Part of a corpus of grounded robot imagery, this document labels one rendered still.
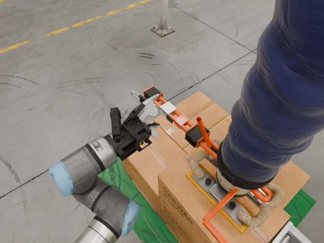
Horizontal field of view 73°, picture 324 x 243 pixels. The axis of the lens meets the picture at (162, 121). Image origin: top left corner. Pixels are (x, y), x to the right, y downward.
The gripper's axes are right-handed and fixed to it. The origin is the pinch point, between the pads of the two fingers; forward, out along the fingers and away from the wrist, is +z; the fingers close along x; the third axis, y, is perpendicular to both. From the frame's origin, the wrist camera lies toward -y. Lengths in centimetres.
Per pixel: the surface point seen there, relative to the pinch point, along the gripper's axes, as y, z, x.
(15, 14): -473, 31, -158
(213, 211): 31.6, 0.6, -32.6
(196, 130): 1.1, 22.6, -32.0
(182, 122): -7.0, 21.3, -32.3
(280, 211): 52, 37, -63
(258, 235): 51, 19, -63
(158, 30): -242, 200, -154
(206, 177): 18.4, 13.7, -44.2
